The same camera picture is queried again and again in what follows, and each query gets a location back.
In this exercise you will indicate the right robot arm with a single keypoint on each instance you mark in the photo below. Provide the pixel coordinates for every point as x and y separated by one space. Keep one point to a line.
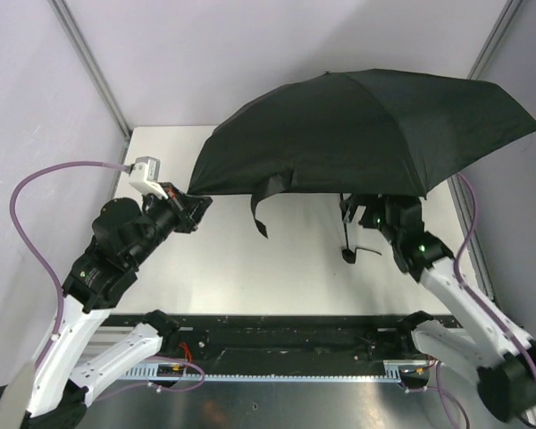
493 353

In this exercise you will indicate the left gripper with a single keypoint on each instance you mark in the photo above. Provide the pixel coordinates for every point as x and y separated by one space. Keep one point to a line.
184 208

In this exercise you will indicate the left aluminium frame post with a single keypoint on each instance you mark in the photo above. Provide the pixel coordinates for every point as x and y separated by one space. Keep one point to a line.
75 35

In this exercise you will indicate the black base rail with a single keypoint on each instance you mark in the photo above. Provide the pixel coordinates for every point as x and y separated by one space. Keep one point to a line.
375 336

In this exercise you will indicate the right aluminium frame post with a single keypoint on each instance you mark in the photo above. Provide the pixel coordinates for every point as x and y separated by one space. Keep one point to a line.
464 204

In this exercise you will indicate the aluminium frame post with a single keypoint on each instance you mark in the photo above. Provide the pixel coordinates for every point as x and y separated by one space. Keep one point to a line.
464 204
75 35

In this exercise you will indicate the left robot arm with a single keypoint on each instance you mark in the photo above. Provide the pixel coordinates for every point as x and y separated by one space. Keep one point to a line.
56 392

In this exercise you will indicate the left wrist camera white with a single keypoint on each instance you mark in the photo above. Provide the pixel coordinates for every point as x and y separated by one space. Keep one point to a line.
143 177

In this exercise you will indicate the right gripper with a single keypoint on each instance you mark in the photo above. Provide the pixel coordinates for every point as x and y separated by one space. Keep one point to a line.
363 211

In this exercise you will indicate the black folding umbrella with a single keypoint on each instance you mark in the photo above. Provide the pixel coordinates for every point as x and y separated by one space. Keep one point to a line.
386 137

